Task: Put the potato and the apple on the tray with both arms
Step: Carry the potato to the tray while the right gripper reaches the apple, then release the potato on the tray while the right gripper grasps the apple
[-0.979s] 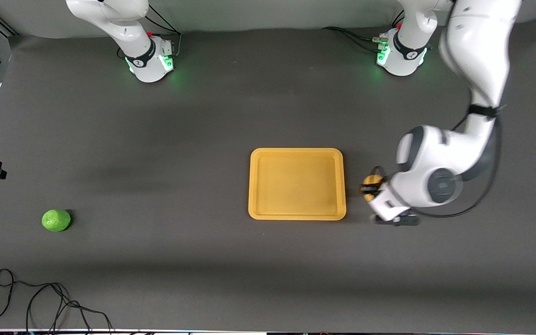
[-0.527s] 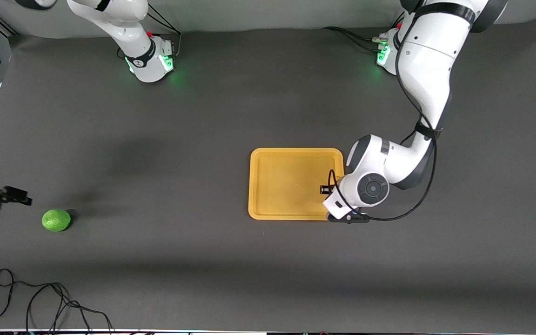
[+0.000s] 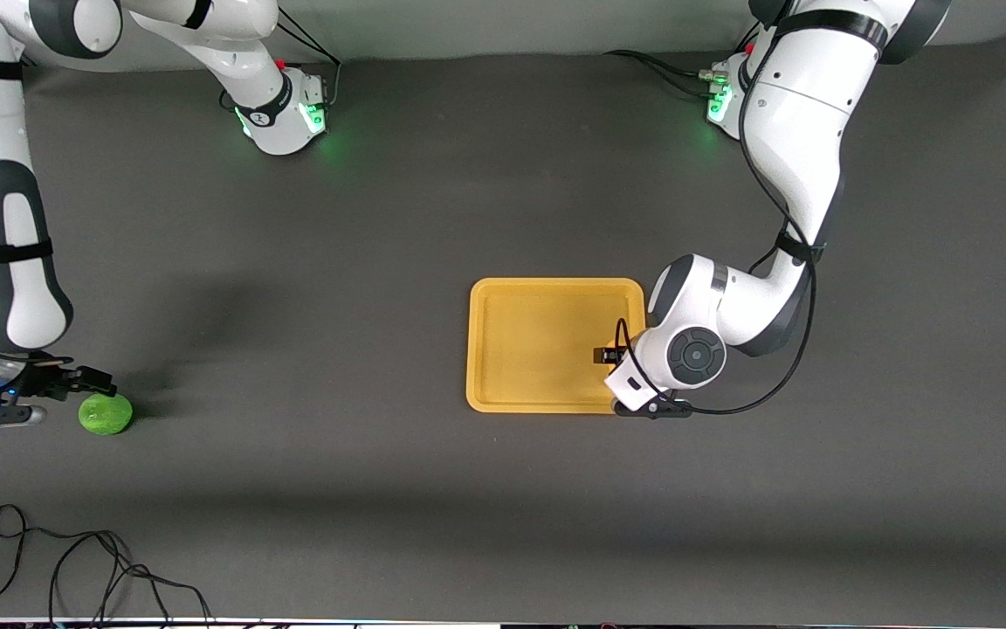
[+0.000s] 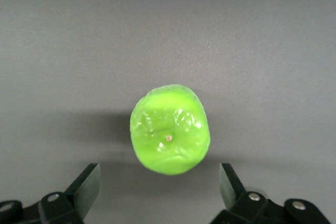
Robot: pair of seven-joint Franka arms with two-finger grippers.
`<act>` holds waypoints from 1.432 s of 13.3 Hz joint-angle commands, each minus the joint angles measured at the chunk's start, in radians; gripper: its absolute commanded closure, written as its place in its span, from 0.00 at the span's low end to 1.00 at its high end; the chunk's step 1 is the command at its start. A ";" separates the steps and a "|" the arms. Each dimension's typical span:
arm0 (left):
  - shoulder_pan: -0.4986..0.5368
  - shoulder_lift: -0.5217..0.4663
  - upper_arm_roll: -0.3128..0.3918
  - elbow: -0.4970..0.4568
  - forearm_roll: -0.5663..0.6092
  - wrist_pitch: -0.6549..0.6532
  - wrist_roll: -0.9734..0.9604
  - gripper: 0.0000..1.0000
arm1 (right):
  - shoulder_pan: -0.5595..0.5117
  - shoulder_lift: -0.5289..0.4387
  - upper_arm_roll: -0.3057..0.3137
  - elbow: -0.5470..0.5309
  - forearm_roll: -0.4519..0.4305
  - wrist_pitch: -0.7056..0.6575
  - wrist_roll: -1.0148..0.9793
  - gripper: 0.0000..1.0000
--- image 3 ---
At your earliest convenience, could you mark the green apple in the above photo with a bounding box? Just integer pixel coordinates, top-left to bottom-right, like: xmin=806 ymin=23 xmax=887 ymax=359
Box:
xmin=78 ymin=393 xmax=134 ymax=436

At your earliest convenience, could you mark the yellow plastic tray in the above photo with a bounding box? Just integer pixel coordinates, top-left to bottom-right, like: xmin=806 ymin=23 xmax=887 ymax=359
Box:
xmin=465 ymin=277 xmax=651 ymax=415

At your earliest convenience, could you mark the dark grey table mat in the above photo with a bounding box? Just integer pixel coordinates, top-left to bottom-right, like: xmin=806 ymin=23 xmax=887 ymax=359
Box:
xmin=0 ymin=31 xmax=1006 ymax=623

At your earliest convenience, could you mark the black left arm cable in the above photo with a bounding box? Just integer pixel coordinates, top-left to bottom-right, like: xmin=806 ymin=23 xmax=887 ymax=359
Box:
xmin=615 ymin=26 xmax=818 ymax=417

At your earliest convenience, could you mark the loose black cable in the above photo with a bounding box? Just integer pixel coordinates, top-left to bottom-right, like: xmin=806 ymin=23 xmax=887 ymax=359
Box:
xmin=0 ymin=504 xmax=216 ymax=626

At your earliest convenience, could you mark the black left base cable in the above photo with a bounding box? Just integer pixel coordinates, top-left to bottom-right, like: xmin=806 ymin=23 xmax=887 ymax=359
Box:
xmin=605 ymin=50 xmax=722 ymax=99

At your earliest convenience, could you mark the black base cable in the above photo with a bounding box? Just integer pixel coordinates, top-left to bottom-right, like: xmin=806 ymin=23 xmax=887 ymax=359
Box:
xmin=605 ymin=50 xmax=722 ymax=99
xmin=276 ymin=7 xmax=343 ymax=110

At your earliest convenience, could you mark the black right base cable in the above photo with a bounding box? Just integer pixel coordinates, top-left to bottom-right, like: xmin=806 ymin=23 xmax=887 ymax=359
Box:
xmin=276 ymin=7 xmax=343 ymax=110

